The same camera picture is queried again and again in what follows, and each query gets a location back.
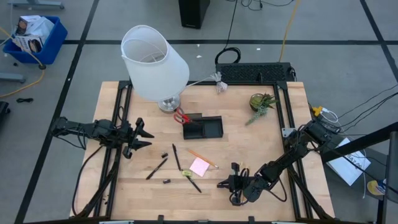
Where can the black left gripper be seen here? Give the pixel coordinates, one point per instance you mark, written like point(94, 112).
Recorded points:
point(132, 137)

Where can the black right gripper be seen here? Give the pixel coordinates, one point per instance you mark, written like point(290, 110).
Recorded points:
point(237, 185)

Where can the black binder clip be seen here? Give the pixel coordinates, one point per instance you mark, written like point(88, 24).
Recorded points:
point(166, 181)
point(164, 154)

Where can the black pen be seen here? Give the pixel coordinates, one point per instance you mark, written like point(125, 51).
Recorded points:
point(157, 169)
point(176, 157)
point(195, 185)

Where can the pink sticky note pad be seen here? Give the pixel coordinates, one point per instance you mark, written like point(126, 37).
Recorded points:
point(199, 167)

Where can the orange-yellow wooden pencil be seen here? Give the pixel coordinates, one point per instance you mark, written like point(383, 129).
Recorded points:
point(202, 158)

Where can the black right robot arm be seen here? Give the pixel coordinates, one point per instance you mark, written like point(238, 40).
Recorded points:
point(289, 155)

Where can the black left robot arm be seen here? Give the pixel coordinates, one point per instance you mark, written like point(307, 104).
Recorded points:
point(90, 129)

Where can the black mesh desk organizer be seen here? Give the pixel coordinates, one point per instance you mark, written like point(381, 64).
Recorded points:
point(208, 127)

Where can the white shade silver table lamp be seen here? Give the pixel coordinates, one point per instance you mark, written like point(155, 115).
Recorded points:
point(155, 68)

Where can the potted succulent plant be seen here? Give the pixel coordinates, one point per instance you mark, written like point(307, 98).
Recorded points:
point(259, 102)

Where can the black perforated computer case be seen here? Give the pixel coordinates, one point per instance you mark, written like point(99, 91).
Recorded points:
point(255, 73)

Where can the white printed booklet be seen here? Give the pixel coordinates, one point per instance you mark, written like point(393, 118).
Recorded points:
point(348, 161)

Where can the blue plastic bin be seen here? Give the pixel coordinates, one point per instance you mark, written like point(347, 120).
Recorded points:
point(53, 46)

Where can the black tower box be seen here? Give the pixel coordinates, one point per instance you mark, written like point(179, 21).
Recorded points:
point(193, 14)

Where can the black overhead beam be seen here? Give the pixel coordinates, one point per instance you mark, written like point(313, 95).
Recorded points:
point(363, 141)

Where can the yellow round disc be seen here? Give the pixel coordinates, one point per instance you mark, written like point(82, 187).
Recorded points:
point(375, 187)

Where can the white printed boxes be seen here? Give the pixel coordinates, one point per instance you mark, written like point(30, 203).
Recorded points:
point(32, 31)

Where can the silver frame bracket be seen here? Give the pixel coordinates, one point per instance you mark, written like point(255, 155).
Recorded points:
point(287, 132)

